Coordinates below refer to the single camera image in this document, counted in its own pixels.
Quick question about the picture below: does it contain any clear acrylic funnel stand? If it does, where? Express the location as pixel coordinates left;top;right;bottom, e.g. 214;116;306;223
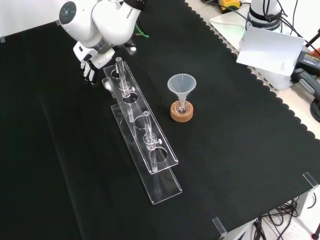
102;56;183;206

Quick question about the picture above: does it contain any black power adapter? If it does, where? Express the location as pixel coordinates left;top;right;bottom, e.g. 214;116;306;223
295;49;320;74

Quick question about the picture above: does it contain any translucent plastic funnel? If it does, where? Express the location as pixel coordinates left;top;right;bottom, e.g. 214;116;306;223
166;73;198;107

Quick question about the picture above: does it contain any small round-bottom glass flask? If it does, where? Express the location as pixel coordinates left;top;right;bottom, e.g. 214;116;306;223
174;99;189;114

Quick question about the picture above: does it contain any cork flask ring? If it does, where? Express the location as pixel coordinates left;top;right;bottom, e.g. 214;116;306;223
170;100;195;124

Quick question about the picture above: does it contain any green cable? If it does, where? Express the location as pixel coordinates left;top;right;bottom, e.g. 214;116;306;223
134;23;150;39

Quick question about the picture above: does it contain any black grey clamp handle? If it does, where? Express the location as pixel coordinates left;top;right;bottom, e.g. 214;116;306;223
291;67;320;96

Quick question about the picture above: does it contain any yellow stop button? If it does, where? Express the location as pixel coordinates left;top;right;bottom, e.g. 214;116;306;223
219;0;243;14

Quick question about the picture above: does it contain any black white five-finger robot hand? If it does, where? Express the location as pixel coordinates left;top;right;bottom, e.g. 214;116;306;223
72;41;116;85

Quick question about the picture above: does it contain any coiled black cable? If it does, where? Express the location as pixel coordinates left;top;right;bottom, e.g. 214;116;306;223
309;96;320;121

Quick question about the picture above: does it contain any black tripod leg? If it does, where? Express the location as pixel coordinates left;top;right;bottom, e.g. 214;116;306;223
304;28;320;50

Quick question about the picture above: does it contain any clear glass weighing funnel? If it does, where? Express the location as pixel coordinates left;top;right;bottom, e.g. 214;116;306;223
101;77;116;99

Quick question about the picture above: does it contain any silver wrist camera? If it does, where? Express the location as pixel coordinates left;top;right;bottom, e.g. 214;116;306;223
123;41;138;55

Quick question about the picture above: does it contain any black floor cable bundle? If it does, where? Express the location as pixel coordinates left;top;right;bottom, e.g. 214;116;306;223
250;196;301;240

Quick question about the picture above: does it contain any black bench cloth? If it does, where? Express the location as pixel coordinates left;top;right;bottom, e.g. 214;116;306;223
0;0;320;240

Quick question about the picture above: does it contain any pale white board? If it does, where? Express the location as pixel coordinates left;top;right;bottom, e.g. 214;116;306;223
235;25;306;77

